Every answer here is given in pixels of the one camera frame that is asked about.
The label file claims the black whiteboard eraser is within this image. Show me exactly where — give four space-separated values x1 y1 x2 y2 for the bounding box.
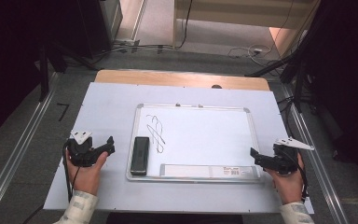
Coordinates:
130 135 151 176

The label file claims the person's right hand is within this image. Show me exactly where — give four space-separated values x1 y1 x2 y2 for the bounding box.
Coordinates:
265 152 306 205

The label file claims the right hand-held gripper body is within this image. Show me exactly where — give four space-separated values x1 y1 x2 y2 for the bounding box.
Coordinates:
269 137 315 175

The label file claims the white whiteboard with metal frame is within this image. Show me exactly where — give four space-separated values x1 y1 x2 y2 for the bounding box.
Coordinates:
125 103 266 184

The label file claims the black metal stand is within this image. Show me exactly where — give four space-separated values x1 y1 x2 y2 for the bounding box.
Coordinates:
38 42 51 103

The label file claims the black floor cable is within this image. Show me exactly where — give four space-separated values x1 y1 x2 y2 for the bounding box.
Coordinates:
92 0 194 59

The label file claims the black tripod stand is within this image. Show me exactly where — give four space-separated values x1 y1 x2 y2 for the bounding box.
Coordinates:
244 31 316 114

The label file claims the white floor cable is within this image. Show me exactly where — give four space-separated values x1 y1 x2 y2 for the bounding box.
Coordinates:
227 44 274 61

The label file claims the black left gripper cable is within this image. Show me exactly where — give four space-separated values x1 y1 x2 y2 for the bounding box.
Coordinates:
62 140 81 203

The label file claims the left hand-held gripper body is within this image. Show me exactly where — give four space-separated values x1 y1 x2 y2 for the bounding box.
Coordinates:
65 130 103 168

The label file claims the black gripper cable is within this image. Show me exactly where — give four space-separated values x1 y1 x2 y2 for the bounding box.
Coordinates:
62 140 81 203
287 148 310 202

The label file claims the dark curtain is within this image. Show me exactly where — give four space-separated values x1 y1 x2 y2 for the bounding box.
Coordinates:
301 0 358 190
0 0 85 147

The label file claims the dark cabinet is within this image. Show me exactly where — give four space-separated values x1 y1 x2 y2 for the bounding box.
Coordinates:
76 0 124 60

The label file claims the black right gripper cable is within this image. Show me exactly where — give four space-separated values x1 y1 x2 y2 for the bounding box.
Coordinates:
287 148 310 202

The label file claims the aluminium floor rail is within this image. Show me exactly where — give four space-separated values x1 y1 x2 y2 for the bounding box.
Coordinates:
0 72 60 224
282 83 351 224

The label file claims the person's left hand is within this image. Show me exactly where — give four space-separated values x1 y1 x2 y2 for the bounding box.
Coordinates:
65 150 109 196

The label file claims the person's dark clothing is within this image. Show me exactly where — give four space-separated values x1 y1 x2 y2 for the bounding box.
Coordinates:
105 212 244 224

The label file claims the wooden table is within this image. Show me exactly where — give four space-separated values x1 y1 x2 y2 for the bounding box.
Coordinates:
94 69 271 92

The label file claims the beige wooden furniture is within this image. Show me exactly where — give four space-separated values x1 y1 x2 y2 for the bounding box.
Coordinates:
172 0 322 49

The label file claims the white table cover board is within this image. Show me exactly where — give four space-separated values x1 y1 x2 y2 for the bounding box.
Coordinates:
43 81 315 216

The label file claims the clear whiteboard pen tray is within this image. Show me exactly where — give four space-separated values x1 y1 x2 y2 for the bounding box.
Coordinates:
158 163 261 181

